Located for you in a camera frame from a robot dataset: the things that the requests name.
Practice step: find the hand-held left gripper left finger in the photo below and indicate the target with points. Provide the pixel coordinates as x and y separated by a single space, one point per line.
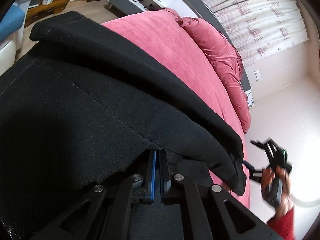
151 180

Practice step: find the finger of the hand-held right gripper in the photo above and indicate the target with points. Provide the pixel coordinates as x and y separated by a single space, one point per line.
262 145
253 173

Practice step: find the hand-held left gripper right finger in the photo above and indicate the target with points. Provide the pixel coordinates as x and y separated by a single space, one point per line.
163 180

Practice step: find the black pants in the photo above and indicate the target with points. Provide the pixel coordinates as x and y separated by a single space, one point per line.
87 105

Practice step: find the person's right forearm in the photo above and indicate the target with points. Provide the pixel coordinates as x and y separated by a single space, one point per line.
282 225

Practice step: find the person's right hand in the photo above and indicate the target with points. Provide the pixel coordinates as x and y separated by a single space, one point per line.
267 177

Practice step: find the pink rumpled duvet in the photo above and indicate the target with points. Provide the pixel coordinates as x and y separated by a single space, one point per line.
220 62

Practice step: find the pink bed blanket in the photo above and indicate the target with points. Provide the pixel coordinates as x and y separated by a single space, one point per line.
160 45

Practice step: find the white patterned curtain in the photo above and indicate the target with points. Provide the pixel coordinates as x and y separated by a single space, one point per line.
250 10

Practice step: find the grey bed headboard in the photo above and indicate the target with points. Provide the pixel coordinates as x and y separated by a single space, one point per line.
200 7

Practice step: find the white chair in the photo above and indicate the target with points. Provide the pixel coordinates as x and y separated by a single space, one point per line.
7 55

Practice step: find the wooden table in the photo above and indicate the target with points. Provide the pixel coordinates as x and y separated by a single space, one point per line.
60 2

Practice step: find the blue chair cushion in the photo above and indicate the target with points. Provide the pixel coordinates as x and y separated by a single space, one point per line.
11 22

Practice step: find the white wall socket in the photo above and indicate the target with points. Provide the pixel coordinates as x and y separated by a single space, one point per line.
257 75

